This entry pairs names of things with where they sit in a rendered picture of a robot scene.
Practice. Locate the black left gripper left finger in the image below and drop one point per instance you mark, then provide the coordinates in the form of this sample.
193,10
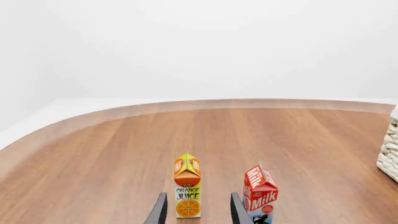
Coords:
159,211

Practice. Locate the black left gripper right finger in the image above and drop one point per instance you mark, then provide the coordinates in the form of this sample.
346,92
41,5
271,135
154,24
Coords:
238,212

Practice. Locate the red milk carton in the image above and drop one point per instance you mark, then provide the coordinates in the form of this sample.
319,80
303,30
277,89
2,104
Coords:
260,196

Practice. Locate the white woven basket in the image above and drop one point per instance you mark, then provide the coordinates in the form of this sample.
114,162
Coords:
389,149

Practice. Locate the orange juice carton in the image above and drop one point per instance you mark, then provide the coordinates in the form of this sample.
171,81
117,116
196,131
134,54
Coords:
187,186

